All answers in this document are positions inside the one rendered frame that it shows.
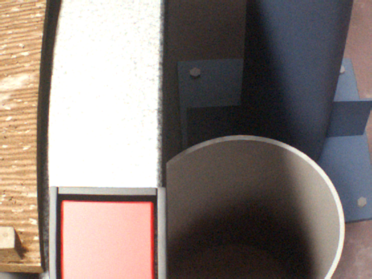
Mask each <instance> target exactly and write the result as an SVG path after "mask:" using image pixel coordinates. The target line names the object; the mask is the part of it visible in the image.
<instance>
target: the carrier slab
mask: <svg viewBox="0 0 372 279"><path fill-rule="evenodd" d="M49 7H50V0H0V227H13V228H14V229H15V230H16V231H17V233H18V235H19V238H20V240H21V243H22V256H23V258H22V260H19V261H1V262H0V272H2V271H4V272H27V273H28V272H32V273H35V272H37V273H44V272H45V271H46V270H45V256H44V251H45V250H44V241H43V224H42V203H41V104H42V89H43V70H44V59H45V47H46V38H47V23H48V12H49Z"/></svg>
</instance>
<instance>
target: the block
mask: <svg viewBox="0 0 372 279"><path fill-rule="evenodd" d="M22 258H23V256H22V243H21V240H20V238H19V235H18V233H17V231H16V230H15V229H14V228H13V227H0V262H1V261H19V260H22Z"/></svg>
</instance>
